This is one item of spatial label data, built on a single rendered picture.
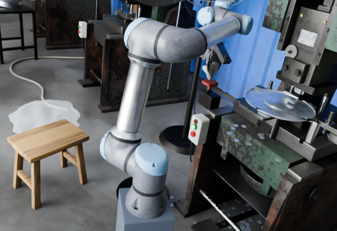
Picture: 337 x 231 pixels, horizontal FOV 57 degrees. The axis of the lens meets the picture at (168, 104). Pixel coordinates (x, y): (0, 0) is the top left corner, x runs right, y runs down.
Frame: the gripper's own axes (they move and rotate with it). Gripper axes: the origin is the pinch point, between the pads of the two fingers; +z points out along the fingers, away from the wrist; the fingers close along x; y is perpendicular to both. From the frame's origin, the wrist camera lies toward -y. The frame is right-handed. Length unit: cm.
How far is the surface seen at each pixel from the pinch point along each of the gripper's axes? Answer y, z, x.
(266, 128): -34.1, 9.6, -5.0
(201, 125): -12.8, 17.2, 11.6
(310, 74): -39.3, -16.1, -14.5
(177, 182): 15, 78, -4
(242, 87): 92, 60, -133
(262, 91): -20.9, -0.6, -13.4
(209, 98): -4.9, 8.3, 3.0
